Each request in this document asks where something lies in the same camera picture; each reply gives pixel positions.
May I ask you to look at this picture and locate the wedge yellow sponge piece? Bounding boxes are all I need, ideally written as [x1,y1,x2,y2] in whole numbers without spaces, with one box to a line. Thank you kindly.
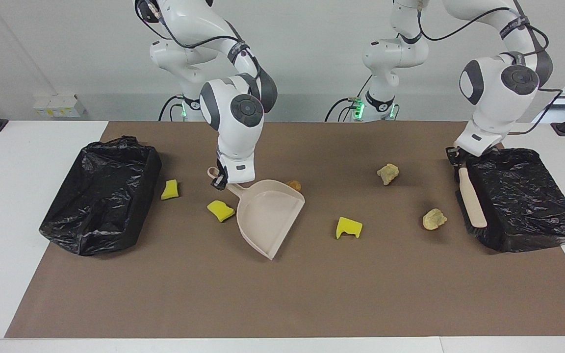
[207,200,236,223]

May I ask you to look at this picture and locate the beige hand brush black bristles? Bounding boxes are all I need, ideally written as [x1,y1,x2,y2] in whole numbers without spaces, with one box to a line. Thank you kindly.
[455,164,488,232]

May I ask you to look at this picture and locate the small yellow sponge piece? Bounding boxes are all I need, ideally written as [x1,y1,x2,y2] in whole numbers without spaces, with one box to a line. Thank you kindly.
[160,179,180,201]

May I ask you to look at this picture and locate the beige plastic dustpan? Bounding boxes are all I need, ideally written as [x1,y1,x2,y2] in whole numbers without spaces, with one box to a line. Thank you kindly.
[207,167,306,261]

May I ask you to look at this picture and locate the pale yellow foam chunk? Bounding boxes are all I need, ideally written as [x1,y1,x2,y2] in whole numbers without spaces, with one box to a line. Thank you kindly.
[377,163,400,186]
[422,208,448,231]

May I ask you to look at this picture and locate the notched yellow sponge piece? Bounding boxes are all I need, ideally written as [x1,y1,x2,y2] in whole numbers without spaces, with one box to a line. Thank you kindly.
[336,217,363,240]

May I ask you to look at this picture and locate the black bag lined bin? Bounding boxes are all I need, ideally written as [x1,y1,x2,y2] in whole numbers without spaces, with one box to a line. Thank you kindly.
[39,136,162,257]
[454,147,565,253]

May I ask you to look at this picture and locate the brown paper table mat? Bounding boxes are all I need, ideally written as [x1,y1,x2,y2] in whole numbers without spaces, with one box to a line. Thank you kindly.
[4,121,565,339]

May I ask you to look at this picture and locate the black right base cable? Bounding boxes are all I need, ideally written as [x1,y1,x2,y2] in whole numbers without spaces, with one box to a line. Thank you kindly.
[158,94,186,122]

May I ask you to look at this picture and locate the black base cable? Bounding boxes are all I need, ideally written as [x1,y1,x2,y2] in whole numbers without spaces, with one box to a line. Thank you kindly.
[325,76,374,122]
[158,94,186,122]

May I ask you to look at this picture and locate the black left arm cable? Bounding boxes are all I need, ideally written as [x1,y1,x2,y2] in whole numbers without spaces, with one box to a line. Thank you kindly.
[412,0,564,135]

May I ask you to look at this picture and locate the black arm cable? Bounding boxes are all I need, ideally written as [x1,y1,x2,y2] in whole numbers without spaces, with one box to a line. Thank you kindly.
[412,0,564,135]
[134,0,263,86]

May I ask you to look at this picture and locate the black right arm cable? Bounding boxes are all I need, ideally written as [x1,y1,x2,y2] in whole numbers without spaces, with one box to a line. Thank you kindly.
[134,0,263,86]

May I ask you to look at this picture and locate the black left base cable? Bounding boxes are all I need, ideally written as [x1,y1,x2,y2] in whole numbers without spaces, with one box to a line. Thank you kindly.
[325,76,374,122]

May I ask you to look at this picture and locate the white wall power strip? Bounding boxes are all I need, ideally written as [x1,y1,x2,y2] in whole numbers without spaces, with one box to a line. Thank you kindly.
[33,94,86,118]

